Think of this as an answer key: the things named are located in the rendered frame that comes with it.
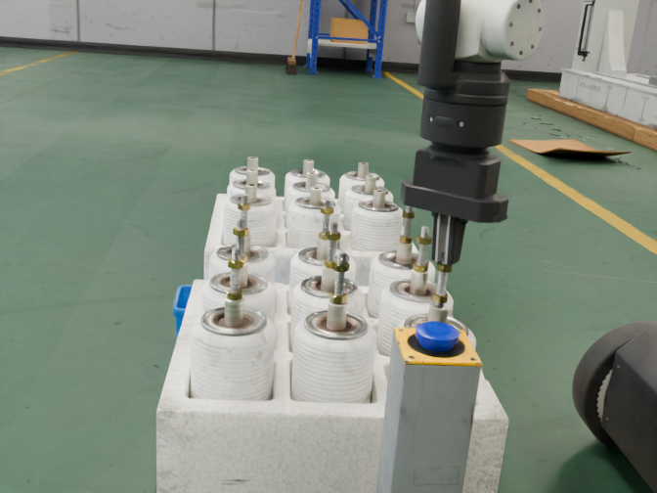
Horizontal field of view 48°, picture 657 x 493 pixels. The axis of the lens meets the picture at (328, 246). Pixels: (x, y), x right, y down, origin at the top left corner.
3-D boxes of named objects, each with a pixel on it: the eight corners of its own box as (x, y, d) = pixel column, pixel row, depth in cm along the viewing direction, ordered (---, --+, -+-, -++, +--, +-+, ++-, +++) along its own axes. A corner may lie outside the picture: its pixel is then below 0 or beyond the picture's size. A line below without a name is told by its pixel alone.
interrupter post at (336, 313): (328, 333, 85) (329, 306, 84) (324, 324, 87) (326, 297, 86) (348, 332, 86) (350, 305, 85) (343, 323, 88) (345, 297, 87)
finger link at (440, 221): (447, 256, 86) (454, 204, 84) (434, 263, 84) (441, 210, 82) (435, 253, 87) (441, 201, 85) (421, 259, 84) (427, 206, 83)
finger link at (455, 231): (442, 265, 83) (448, 211, 81) (455, 258, 86) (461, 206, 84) (455, 269, 82) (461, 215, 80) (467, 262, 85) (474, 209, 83)
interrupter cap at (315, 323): (310, 343, 82) (310, 337, 82) (297, 315, 89) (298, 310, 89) (375, 341, 84) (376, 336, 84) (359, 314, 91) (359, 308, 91)
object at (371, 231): (390, 288, 149) (399, 201, 143) (398, 307, 140) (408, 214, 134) (342, 287, 148) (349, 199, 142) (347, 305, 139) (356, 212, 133)
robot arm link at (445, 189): (381, 204, 82) (391, 95, 79) (423, 190, 90) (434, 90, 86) (486, 230, 76) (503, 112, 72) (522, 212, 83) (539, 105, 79)
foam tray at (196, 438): (425, 387, 125) (438, 289, 120) (488, 551, 89) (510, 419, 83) (192, 380, 122) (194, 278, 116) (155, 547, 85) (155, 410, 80)
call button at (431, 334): (452, 339, 71) (454, 320, 70) (461, 359, 67) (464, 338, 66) (410, 338, 71) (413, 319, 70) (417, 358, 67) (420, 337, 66)
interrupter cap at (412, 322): (438, 351, 82) (438, 345, 82) (390, 327, 88) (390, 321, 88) (481, 336, 87) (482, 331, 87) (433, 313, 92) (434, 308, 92)
